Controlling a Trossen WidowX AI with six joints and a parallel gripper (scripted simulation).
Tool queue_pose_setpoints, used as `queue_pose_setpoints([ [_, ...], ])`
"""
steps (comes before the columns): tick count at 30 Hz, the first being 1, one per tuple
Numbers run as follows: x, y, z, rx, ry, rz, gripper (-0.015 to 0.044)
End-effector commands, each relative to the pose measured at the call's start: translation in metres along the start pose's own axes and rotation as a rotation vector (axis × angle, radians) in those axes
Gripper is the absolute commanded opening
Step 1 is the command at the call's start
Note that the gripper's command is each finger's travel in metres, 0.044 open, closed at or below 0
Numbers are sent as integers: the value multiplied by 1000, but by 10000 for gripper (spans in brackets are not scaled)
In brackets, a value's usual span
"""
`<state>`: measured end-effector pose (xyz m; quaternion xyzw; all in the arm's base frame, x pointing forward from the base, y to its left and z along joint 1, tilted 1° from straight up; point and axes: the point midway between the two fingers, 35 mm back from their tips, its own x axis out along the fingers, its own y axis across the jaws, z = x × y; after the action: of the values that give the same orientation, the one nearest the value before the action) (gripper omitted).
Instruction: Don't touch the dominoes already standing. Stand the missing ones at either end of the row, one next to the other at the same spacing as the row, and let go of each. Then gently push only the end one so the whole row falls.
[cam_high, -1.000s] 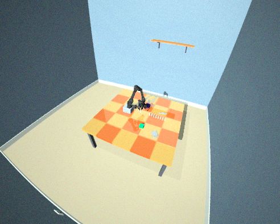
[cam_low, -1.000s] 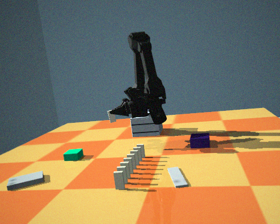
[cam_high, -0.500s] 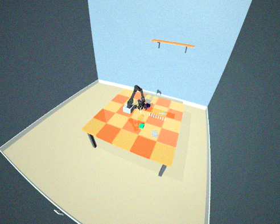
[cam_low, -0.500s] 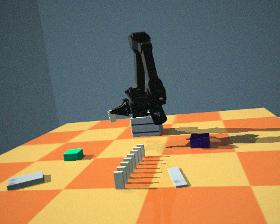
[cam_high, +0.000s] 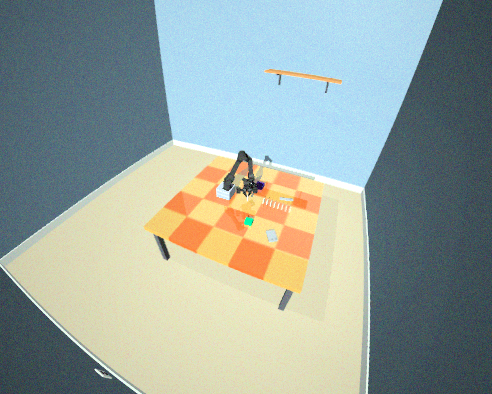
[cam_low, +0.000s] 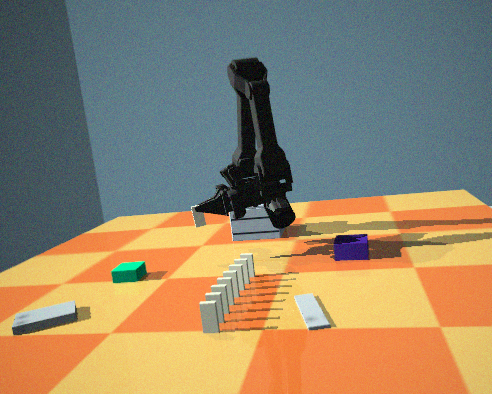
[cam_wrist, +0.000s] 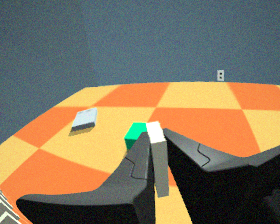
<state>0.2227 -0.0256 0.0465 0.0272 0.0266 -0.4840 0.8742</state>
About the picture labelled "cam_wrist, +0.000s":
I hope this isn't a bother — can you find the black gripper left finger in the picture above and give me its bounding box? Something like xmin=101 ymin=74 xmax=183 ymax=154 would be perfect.
xmin=16 ymin=131 xmax=156 ymax=224

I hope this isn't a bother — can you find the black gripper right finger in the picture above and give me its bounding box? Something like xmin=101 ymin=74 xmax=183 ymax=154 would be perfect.
xmin=161 ymin=127 xmax=280 ymax=224

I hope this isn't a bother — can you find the green rectangular block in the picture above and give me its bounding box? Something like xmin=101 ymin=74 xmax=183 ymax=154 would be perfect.
xmin=125 ymin=123 xmax=146 ymax=149

